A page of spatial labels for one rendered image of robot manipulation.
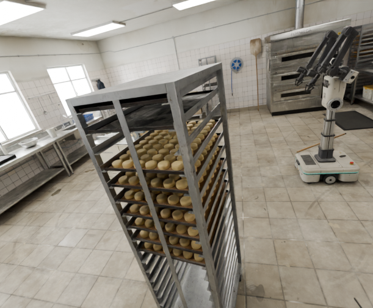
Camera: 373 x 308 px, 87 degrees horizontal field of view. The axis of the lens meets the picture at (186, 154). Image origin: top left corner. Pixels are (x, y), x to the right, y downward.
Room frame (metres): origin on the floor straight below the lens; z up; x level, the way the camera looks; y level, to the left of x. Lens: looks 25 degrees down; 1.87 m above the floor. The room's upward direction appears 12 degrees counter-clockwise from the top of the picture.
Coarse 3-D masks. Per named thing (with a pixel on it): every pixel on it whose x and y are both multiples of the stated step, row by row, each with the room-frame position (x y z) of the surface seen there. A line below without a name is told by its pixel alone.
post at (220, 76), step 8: (216, 72) 1.16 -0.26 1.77; (224, 88) 1.17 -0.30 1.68; (224, 96) 1.15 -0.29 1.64; (224, 104) 1.15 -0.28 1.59; (224, 112) 1.15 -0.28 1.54; (224, 120) 1.16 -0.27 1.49; (224, 128) 1.16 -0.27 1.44; (224, 136) 1.16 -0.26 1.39; (232, 168) 1.17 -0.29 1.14; (232, 176) 1.15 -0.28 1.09; (232, 184) 1.15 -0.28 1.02; (232, 192) 1.15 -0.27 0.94; (232, 200) 1.16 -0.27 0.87; (232, 208) 1.16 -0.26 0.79; (240, 248) 1.16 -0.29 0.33; (240, 256) 1.15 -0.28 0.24
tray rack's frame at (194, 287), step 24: (168, 72) 1.29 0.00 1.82; (192, 72) 0.83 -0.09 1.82; (96, 96) 0.74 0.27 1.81; (120, 96) 0.70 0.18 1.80; (144, 96) 0.66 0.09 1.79; (168, 96) 0.62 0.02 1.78; (120, 120) 0.72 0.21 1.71; (96, 168) 0.82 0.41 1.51; (192, 168) 0.61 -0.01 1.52; (144, 192) 0.72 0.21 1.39; (192, 192) 0.61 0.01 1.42; (120, 216) 0.81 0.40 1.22; (144, 264) 0.82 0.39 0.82; (192, 264) 1.24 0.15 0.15; (240, 264) 1.14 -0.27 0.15; (192, 288) 1.02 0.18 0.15; (216, 288) 0.61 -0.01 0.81
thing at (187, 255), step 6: (222, 204) 1.04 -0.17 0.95; (216, 222) 0.90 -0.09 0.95; (210, 240) 0.78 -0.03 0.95; (144, 246) 0.83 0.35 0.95; (150, 246) 0.81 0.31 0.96; (156, 246) 0.80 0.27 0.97; (162, 246) 0.80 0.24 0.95; (162, 252) 0.76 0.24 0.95; (174, 252) 0.73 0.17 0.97; (180, 252) 0.73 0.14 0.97; (186, 252) 0.72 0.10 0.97; (186, 258) 0.70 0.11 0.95; (192, 258) 0.69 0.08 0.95; (198, 258) 0.67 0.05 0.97; (204, 258) 0.68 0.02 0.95
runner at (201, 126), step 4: (216, 108) 1.08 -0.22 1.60; (212, 112) 1.01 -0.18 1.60; (208, 116) 0.94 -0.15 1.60; (212, 116) 1.00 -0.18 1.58; (204, 120) 0.88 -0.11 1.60; (208, 120) 0.93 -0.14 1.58; (200, 124) 0.83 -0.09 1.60; (204, 124) 0.87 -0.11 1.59; (196, 128) 0.78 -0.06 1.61; (200, 128) 0.82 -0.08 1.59; (192, 132) 0.75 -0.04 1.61; (196, 132) 0.77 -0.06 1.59; (192, 136) 0.73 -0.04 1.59; (196, 136) 0.76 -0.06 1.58; (192, 140) 0.72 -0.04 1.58; (176, 152) 0.64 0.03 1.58; (180, 152) 0.62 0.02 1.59
